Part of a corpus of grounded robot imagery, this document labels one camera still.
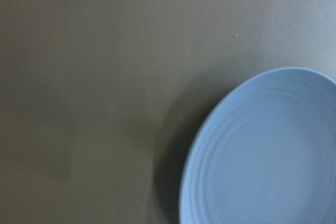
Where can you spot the blue plate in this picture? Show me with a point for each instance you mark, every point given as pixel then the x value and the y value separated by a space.
pixel 265 154

